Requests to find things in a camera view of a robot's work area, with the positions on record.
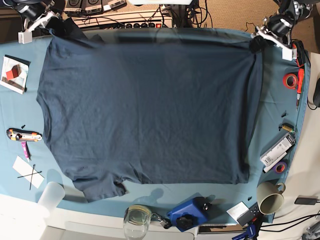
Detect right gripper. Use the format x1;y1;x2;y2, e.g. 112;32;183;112
17;2;67;37

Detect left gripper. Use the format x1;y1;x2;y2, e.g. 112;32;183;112
249;14;293;53

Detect dark blue T-shirt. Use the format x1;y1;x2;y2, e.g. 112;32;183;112
36;24;263;202

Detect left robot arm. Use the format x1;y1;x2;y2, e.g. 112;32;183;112
249;0;319;53

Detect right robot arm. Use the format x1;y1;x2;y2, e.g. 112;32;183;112
0;0;65;37

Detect orange black hand tool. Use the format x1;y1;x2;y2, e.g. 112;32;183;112
292;39;306;67

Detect red tape roll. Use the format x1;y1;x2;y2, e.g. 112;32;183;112
282;73;299;90

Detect orange screwdriver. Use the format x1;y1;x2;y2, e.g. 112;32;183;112
296;67;305;109

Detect booklet with red cube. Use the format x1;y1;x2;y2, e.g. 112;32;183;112
0;55;30;95

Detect small yellow battery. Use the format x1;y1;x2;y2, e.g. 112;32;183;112
278;123;295;132

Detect packaged marker set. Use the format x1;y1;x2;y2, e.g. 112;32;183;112
260;132;296;167

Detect orange utility knife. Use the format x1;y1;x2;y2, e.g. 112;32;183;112
6;128;43;142

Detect pink glue tube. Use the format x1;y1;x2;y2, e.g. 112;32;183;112
21;141;30;162

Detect purple tape roll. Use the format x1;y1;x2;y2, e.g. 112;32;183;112
272;161;288;174

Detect white paper card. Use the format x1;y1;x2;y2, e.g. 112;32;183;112
12;156;45;189

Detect teal table cloth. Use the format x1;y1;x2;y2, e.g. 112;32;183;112
0;36;310;223

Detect black power adapter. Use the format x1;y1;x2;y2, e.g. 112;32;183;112
294;196;319;206

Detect frosted plastic cup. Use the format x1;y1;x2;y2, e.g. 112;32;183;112
38;181;66;213

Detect white business card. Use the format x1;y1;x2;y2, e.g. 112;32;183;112
226;201;249;222

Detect black remote control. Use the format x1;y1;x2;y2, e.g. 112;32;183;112
237;202;261;227

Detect blue clamp device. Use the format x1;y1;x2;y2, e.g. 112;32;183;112
166;196;212;232

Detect blue spring clamp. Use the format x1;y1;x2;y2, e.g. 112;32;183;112
231;223;260;240

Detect silver padlock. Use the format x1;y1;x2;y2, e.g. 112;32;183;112
151;212;173;230

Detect clear glass jar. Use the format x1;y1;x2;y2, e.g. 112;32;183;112
123;204;152;240

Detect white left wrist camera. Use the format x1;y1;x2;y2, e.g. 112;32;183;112
282;47;297;61

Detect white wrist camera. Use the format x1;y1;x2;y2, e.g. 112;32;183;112
282;47;297;61
18;31;33;44

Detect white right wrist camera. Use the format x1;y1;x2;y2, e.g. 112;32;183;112
18;31;33;44

